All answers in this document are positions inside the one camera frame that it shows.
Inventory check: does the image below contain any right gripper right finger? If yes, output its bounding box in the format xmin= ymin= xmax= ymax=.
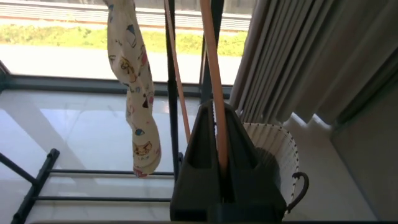
xmin=223 ymin=101 xmax=287 ymax=223

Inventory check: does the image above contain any cream printed garment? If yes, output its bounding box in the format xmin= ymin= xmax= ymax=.
xmin=104 ymin=0 xmax=162 ymax=179

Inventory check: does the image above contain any white laundry basket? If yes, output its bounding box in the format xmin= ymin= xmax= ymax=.
xmin=242 ymin=122 xmax=310 ymax=216

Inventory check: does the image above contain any black clothes rack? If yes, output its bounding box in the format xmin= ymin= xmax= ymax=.
xmin=0 ymin=0 xmax=184 ymax=224

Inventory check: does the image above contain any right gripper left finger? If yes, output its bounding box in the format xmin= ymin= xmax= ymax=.
xmin=169 ymin=99 xmax=222 ymax=223

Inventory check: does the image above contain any grey curtain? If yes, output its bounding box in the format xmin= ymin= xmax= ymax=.
xmin=229 ymin=0 xmax=398 ymax=133

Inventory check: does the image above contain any pink clothes hanger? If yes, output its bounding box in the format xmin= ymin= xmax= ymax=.
xmin=164 ymin=0 xmax=230 ymax=175

